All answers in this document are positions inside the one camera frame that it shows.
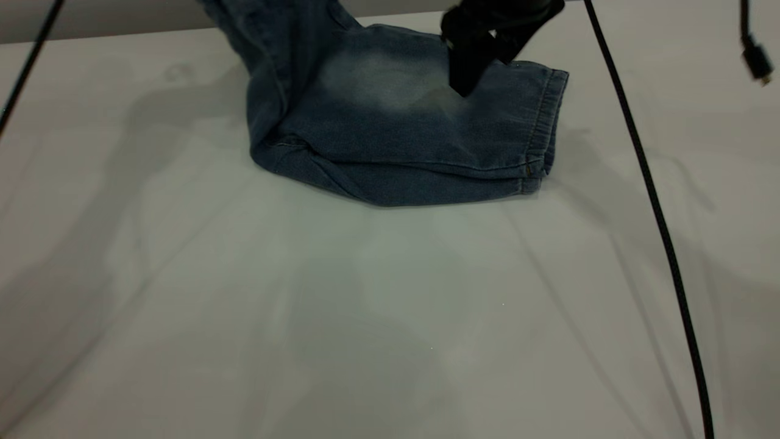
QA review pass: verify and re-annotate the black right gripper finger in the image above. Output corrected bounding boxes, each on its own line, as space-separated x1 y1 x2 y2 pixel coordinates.
448 29 497 98
497 3 564 65

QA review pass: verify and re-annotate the black cable with plug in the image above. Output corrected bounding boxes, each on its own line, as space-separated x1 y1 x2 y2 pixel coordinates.
739 0 775 86

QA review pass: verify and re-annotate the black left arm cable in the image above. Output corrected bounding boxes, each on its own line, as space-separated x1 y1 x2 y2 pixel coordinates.
0 0 66 136

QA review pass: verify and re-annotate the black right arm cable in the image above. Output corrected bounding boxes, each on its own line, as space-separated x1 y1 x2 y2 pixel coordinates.
584 0 715 439

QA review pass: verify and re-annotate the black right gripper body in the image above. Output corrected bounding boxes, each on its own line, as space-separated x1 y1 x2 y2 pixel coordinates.
440 0 564 28

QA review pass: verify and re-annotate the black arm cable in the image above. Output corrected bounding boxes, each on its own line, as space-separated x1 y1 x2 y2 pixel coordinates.
584 0 715 439
0 0 66 136

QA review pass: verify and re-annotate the blue denim shorts basketball print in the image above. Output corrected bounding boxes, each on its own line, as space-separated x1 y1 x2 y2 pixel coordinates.
198 0 570 207

